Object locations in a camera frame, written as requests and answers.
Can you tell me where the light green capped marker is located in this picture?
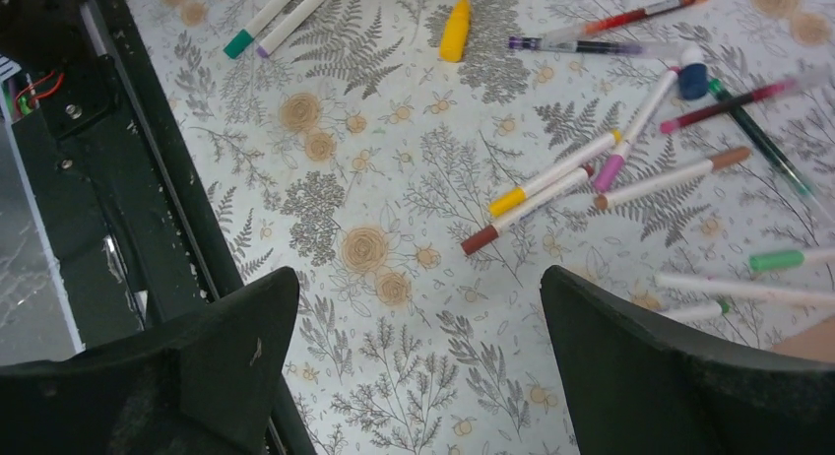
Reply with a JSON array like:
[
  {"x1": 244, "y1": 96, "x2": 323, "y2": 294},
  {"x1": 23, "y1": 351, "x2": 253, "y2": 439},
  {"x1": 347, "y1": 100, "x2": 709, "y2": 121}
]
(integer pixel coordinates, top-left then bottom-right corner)
[{"x1": 748, "y1": 246, "x2": 834, "y2": 273}]

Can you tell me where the green clear pen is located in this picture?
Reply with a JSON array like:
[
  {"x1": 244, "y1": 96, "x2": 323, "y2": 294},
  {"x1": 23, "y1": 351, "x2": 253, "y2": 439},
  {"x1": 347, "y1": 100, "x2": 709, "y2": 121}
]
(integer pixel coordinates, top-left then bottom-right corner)
[{"x1": 708, "y1": 78, "x2": 834, "y2": 227}]

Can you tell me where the floral desk mat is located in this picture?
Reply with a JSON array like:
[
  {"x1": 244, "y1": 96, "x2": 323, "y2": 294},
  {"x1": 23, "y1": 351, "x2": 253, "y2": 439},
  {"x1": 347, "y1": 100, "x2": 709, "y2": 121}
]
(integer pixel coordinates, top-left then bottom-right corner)
[{"x1": 127, "y1": 0, "x2": 834, "y2": 454}]

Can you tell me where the brown capped white marker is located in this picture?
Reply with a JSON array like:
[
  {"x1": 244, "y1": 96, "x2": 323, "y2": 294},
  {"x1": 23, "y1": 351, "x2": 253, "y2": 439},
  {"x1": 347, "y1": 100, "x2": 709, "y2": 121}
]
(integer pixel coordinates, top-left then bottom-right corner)
[{"x1": 593, "y1": 147, "x2": 751, "y2": 211}]

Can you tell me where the purple clear pen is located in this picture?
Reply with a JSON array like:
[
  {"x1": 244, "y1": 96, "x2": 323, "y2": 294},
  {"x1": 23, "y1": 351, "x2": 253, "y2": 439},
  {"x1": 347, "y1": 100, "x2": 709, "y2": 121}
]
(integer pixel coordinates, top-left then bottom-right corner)
[{"x1": 508, "y1": 36, "x2": 682, "y2": 59}]

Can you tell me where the yellow ink bottle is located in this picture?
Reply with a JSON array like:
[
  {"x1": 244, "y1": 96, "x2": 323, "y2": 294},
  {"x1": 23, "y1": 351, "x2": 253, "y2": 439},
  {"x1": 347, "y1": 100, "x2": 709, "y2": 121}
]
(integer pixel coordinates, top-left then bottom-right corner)
[{"x1": 439, "y1": 0, "x2": 471, "y2": 63}]

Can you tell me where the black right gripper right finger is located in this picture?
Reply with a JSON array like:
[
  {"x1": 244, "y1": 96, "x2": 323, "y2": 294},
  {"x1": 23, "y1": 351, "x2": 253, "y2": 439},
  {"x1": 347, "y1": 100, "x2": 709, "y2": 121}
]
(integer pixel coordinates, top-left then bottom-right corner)
[{"x1": 541, "y1": 265, "x2": 834, "y2": 454}]

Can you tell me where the blue ink bottle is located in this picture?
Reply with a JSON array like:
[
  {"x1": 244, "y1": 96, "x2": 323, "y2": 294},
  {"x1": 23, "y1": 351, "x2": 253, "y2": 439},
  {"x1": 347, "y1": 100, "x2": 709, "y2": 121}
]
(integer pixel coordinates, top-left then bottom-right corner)
[{"x1": 677, "y1": 43, "x2": 709, "y2": 100}]

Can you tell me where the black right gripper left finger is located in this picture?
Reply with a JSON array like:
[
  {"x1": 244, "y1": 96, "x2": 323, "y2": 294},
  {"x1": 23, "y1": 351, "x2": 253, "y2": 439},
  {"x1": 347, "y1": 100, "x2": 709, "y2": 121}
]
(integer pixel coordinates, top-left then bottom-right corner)
[{"x1": 1, "y1": 267, "x2": 299, "y2": 454}]

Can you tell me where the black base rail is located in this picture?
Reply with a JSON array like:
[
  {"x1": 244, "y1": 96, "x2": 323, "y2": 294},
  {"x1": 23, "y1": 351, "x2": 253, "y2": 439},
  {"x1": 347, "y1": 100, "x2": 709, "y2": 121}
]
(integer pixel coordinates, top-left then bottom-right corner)
[{"x1": 1, "y1": 0, "x2": 313, "y2": 454}]

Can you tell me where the dark red capped white marker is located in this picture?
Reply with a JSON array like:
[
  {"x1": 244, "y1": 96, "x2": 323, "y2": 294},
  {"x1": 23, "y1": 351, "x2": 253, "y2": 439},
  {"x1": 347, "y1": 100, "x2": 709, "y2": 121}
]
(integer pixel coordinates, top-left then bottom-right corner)
[{"x1": 461, "y1": 164, "x2": 595, "y2": 256}]

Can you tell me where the yellow capped white marker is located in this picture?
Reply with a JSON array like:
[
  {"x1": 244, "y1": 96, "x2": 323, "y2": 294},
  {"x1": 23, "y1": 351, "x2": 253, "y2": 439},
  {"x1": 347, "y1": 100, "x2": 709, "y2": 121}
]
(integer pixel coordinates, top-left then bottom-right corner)
[{"x1": 488, "y1": 129, "x2": 621, "y2": 217}]

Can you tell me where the orange clear pen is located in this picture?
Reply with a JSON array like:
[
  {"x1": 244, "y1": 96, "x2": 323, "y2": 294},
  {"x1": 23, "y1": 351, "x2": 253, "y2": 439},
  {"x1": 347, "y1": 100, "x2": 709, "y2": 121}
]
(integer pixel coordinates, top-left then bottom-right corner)
[{"x1": 543, "y1": 0, "x2": 707, "y2": 43}]

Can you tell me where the plain white marker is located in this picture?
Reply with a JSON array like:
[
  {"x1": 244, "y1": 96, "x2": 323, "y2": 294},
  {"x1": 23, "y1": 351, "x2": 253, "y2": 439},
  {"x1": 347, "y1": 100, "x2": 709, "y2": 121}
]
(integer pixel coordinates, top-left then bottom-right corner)
[{"x1": 654, "y1": 272, "x2": 834, "y2": 307}]

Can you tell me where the pink capped white marker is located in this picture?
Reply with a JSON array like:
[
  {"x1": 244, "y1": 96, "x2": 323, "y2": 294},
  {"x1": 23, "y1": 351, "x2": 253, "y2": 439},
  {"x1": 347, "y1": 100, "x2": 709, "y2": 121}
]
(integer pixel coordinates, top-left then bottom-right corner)
[{"x1": 593, "y1": 67, "x2": 681, "y2": 193}]

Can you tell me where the purple capped white marker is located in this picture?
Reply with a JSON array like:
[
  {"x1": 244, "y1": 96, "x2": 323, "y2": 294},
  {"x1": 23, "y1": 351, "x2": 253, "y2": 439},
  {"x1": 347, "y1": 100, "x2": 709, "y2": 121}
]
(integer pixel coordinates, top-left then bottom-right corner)
[{"x1": 256, "y1": 0, "x2": 326, "y2": 58}]

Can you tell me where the teal capped white marker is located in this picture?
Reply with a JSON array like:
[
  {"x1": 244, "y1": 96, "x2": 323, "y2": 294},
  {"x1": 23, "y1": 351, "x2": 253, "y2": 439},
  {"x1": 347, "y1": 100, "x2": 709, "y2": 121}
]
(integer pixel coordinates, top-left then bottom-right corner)
[{"x1": 224, "y1": 0, "x2": 291, "y2": 59}]

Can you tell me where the peach plastic file organizer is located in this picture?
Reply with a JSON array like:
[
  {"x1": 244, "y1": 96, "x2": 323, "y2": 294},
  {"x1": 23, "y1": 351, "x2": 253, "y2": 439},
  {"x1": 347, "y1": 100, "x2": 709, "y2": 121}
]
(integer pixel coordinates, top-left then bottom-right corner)
[{"x1": 770, "y1": 316, "x2": 835, "y2": 363}]

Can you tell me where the pink clear pen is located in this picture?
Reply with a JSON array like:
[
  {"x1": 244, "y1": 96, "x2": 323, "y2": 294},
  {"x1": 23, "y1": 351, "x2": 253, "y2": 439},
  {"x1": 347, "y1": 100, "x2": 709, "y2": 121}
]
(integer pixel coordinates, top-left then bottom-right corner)
[{"x1": 660, "y1": 65, "x2": 833, "y2": 134}]

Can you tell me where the green capped white marker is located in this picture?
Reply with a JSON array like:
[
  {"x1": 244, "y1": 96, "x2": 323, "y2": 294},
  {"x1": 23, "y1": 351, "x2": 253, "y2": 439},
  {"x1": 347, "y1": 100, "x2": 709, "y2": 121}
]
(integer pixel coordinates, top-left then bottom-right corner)
[{"x1": 659, "y1": 299, "x2": 730, "y2": 323}]

